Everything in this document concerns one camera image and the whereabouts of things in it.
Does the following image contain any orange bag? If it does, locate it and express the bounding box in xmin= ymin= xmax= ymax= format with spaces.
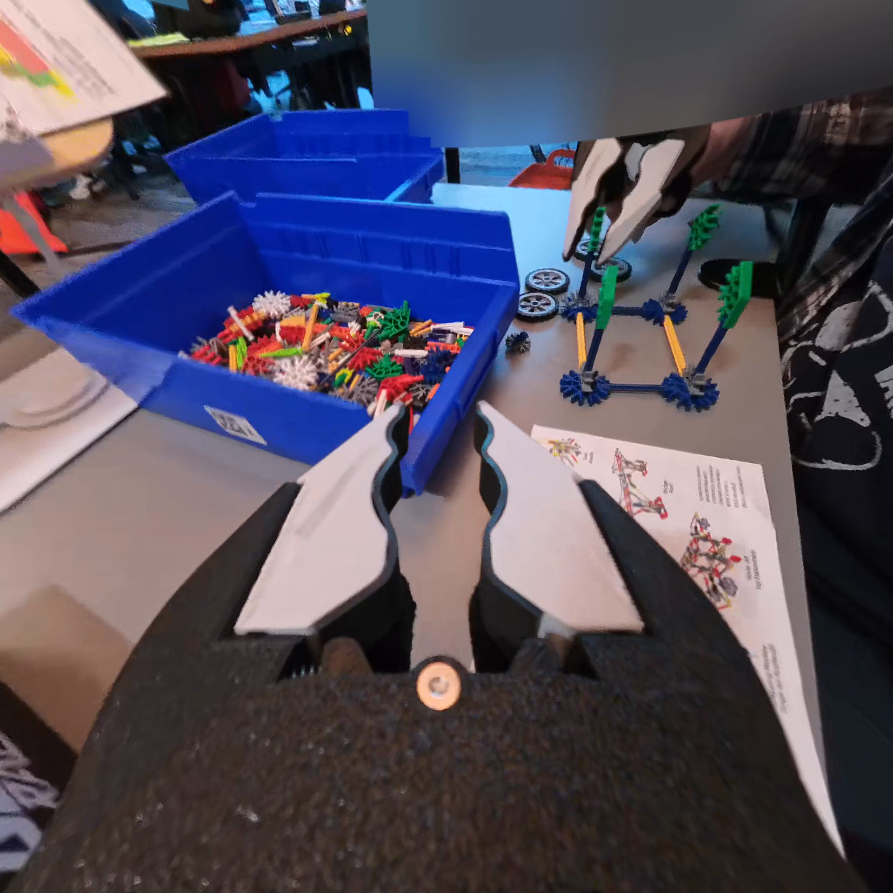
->
xmin=510 ymin=144 xmax=580 ymax=189
xmin=0 ymin=189 xmax=68 ymax=256

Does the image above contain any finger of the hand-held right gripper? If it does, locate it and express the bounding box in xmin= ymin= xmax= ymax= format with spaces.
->
xmin=593 ymin=130 xmax=710 ymax=266
xmin=564 ymin=136 xmax=632 ymax=262

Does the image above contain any pile of colourful toy pieces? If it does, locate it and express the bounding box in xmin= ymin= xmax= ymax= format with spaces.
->
xmin=189 ymin=289 xmax=475 ymax=413

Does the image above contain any long wooden desk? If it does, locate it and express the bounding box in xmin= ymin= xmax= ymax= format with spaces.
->
xmin=129 ymin=7 xmax=371 ymax=64

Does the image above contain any blue yellow toy rod frame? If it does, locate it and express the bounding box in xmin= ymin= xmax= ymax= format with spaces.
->
xmin=559 ymin=204 xmax=754 ymax=414

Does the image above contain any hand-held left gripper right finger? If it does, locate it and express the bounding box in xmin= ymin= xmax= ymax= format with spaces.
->
xmin=472 ymin=402 xmax=647 ymax=636

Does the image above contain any person's right forearm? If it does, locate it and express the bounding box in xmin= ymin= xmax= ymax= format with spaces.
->
xmin=733 ymin=98 xmax=893 ymax=203

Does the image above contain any toy instruction sheet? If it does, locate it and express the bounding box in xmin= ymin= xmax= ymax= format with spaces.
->
xmin=531 ymin=423 xmax=845 ymax=852

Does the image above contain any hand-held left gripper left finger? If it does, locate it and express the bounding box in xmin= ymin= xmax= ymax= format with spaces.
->
xmin=233 ymin=405 xmax=413 ymax=639

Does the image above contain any white picture poster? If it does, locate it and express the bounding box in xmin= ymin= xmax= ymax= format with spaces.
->
xmin=0 ymin=0 xmax=168 ymax=140

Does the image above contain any person's right hand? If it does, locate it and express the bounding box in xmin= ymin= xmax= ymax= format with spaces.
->
xmin=691 ymin=119 xmax=761 ymax=185

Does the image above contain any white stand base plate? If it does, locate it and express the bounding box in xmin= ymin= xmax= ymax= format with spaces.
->
xmin=0 ymin=349 xmax=140 ymax=513

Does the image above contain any blue bin with white label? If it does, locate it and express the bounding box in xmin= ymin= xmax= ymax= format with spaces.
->
xmin=14 ymin=192 xmax=520 ymax=496

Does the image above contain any person's dark printed shirt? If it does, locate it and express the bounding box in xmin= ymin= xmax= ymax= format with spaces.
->
xmin=775 ymin=154 xmax=893 ymax=657

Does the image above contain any blue plastic bin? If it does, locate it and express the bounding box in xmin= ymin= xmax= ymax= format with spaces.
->
xmin=165 ymin=109 xmax=447 ymax=207

